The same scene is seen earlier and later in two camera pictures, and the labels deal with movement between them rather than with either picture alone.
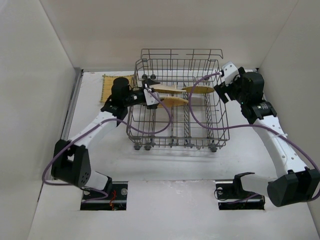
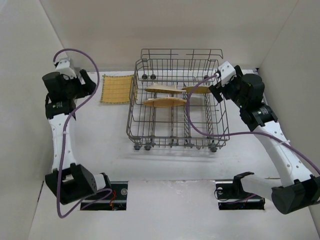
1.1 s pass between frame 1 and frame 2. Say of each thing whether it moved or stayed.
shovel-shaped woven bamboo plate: stayed
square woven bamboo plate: stayed
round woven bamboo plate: stayed
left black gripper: moved
